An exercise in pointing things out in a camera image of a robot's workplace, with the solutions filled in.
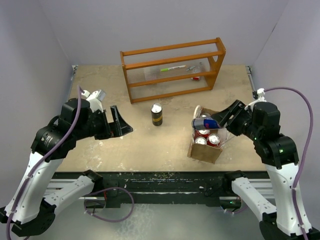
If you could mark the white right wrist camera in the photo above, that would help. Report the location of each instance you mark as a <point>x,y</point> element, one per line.
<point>259,96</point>

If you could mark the white can red tab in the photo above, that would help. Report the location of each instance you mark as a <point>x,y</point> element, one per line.
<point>205,123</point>

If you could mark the aluminium front frame rail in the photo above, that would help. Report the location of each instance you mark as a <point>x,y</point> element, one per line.
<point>255,189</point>

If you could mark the orange wooden shelf rack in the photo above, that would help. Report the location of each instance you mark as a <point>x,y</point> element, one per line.
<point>172,70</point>

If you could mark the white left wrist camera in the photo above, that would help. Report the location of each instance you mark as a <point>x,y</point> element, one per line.
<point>95,99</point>

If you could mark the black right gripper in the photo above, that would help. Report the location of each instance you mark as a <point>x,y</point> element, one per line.
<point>223,116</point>

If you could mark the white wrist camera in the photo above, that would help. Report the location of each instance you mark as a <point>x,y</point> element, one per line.
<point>95,99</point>
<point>259,96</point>

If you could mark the black beverage can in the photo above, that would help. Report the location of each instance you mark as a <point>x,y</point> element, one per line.
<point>156,114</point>

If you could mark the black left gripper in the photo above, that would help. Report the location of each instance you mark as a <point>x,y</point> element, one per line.
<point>117,128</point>

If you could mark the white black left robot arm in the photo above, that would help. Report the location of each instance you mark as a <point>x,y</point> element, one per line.
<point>31,212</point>

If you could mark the green white marker pen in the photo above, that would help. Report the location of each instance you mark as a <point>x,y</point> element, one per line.
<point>172,68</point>

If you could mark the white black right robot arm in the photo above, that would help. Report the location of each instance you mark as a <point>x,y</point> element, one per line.
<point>286,219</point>

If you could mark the grey metal clips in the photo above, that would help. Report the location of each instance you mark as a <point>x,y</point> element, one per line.
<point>198,68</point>

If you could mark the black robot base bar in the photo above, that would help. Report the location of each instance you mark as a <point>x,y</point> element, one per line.
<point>162,188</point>

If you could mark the red soda can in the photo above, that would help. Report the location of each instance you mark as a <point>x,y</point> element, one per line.
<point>214,140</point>
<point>203,133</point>

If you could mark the red white small box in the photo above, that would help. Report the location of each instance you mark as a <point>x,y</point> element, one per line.
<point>196,78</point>

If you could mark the brown canvas tote bag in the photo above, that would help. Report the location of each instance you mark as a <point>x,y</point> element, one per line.
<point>206,153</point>

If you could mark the purple soda can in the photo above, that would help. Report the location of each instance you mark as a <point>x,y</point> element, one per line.
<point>200,140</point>
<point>205,115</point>

